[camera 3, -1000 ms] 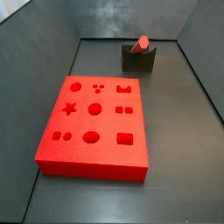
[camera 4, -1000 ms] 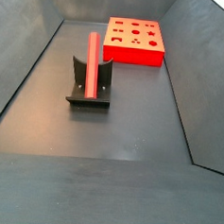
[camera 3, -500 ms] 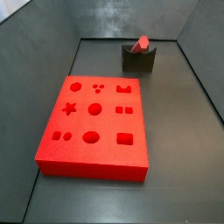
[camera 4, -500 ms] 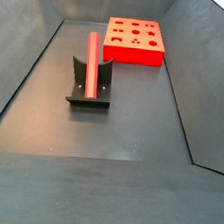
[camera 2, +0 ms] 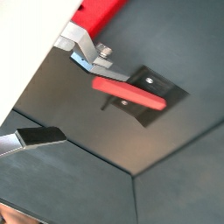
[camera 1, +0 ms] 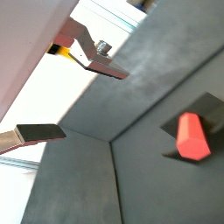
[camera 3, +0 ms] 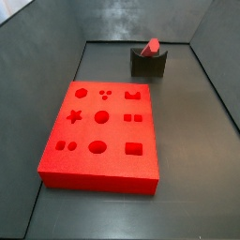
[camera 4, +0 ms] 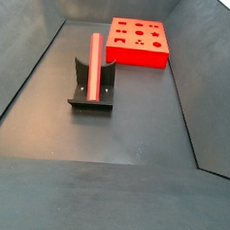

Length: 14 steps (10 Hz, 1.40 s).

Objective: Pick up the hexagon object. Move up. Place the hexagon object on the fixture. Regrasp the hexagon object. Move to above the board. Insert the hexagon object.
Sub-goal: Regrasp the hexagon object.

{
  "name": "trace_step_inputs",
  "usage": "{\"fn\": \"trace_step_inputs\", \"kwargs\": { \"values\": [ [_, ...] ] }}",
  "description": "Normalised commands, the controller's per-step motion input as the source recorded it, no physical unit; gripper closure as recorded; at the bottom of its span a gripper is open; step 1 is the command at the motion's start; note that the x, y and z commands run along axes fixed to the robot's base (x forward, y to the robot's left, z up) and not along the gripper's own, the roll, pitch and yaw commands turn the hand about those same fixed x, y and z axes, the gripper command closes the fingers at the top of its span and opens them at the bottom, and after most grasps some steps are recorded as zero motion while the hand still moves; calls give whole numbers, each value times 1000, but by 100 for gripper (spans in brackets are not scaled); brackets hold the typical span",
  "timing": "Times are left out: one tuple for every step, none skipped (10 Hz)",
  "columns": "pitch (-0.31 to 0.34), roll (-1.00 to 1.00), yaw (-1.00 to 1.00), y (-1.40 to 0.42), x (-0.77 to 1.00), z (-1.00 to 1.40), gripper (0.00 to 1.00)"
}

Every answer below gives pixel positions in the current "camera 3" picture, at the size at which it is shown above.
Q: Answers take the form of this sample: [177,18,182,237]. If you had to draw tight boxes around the red hexagonal prism bar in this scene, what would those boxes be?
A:
[141,38,159,56]

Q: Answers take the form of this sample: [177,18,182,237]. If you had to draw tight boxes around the black curved holder bracket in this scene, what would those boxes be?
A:
[130,48,168,78]

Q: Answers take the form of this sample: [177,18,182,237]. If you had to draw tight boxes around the red foam shape-sorter block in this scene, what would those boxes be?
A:
[37,82,159,195]

